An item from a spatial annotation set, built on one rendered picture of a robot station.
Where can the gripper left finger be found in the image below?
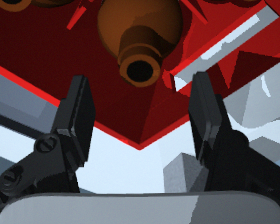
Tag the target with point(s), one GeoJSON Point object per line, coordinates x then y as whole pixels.
{"type": "Point", "coordinates": [56, 155]}

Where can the red plastic crate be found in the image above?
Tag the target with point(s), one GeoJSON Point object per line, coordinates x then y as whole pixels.
{"type": "Point", "coordinates": [41, 49]}

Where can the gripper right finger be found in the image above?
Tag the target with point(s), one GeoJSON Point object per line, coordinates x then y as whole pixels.
{"type": "Point", "coordinates": [237, 166]}

